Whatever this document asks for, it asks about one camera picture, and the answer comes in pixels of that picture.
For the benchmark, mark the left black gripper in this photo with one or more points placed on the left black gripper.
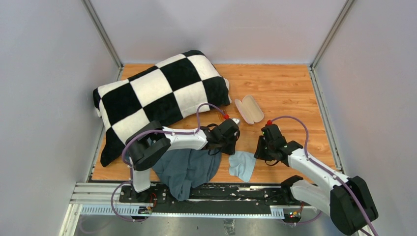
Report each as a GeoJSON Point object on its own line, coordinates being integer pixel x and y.
{"type": "Point", "coordinates": [231, 150]}

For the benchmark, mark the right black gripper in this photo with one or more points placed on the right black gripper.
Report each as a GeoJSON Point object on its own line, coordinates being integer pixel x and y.
{"type": "Point", "coordinates": [259, 154]}

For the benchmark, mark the light blue cleaning cloth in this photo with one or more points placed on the light blue cleaning cloth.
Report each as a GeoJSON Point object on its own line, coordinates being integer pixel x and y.
{"type": "Point", "coordinates": [242, 164]}

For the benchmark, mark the pink glasses case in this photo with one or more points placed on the pink glasses case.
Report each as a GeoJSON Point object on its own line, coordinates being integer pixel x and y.
{"type": "Point", "coordinates": [249, 110]}

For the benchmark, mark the orange sunglasses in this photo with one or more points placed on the orange sunglasses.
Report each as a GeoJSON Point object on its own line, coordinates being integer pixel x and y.
{"type": "Point", "coordinates": [221, 116]}

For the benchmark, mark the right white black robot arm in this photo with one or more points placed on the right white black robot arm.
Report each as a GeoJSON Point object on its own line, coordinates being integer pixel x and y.
{"type": "Point", "coordinates": [346, 200]}

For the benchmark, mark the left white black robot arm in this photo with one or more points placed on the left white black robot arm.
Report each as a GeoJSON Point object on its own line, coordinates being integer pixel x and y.
{"type": "Point", "coordinates": [144, 148]}

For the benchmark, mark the grey blue crumpled garment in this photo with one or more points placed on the grey blue crumpled garment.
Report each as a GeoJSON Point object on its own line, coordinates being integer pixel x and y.
{"type": "Point", "coordinates": [184, 169]}

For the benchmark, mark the black white checkered pillow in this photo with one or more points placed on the black white checkered pillow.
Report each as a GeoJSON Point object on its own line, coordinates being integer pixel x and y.
{"type": "Point", "coordinates": [167, 92]}

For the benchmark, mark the black mounting base plate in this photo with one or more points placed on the black mounting base plate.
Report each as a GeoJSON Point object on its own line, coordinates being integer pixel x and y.
{"type": "Point", "coordinates": [214, 199]}

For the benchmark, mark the aluminium frame rail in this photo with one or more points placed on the aluminium frame rail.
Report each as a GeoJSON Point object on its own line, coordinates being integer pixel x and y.
{"type": "Point", "coordinates": [103, 198]}

